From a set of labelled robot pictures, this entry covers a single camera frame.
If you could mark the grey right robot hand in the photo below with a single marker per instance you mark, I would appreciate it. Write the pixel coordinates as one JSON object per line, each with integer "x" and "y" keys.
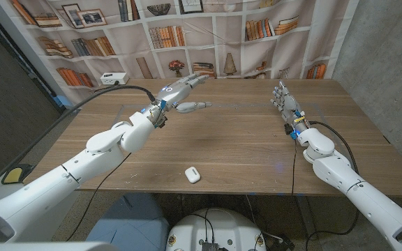
{"x": 290, "y": 106}

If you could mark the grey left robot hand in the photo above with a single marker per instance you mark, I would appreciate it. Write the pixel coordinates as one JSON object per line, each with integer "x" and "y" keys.
{"x": 174, "y": 93}

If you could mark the white AirPods case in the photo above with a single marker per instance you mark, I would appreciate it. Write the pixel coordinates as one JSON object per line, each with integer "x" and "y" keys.
{"x": 192, "y": 175}

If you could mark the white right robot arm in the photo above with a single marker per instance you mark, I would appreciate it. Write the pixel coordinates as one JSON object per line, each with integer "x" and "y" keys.
{"x": 354, "y": 184}

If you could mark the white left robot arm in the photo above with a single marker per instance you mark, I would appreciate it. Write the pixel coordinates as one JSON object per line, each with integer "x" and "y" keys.
{"x": 47, "y": 188}

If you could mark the white power strip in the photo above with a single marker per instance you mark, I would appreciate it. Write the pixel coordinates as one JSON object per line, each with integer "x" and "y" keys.
{"x": 113, "y": 78}

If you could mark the printed bookshelf backdrop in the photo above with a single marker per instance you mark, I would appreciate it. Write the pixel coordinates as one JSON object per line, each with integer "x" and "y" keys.
{"x": 229, "y": 35}

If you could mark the grey table leg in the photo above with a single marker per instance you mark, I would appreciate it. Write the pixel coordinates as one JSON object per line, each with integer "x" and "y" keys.
{"x": 305, "y": 216}

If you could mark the black power adapter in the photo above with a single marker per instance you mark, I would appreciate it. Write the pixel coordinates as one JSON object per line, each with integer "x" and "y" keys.
{"x": 281, "y": 244}

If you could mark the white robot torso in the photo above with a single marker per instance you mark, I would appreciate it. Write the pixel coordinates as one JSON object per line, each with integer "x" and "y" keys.
{"x": 222, "y": 226}

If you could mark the black torso electronics module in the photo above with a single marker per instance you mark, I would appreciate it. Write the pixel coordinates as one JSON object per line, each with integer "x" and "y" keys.
{"x": 209, "y": 247}

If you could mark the dark grey partition panel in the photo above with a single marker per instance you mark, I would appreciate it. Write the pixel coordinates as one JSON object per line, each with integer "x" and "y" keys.
{"x": 5, "y": 87}

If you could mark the yellow and black pad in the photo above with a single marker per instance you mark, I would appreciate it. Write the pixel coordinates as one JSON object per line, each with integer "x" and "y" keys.
{"x": 14, "y": 175}

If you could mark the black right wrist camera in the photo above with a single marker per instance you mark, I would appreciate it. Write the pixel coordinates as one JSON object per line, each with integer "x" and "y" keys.
{"x": 287, "y": 129}

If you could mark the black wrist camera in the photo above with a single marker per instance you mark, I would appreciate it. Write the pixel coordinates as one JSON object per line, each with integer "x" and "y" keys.
{"x": 161, "y": 122}
{"x": 287, "y": 129}

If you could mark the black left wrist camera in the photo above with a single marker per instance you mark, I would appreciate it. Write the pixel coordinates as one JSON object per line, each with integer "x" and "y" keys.
{"x": 161, "y": 122}

